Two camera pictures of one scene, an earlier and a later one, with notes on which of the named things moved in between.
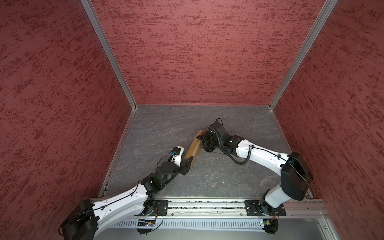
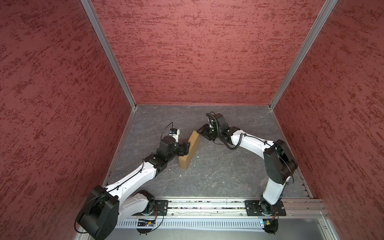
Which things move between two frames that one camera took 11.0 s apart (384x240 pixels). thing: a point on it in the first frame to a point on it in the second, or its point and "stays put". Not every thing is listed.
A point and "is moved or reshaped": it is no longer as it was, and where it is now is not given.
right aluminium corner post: [321, 20] stays put
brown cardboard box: [194, 145] is moved or reshaped
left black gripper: [185, 169] to [183, 149]
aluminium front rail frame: [107, 211] stays put
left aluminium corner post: [109, 50] stays put
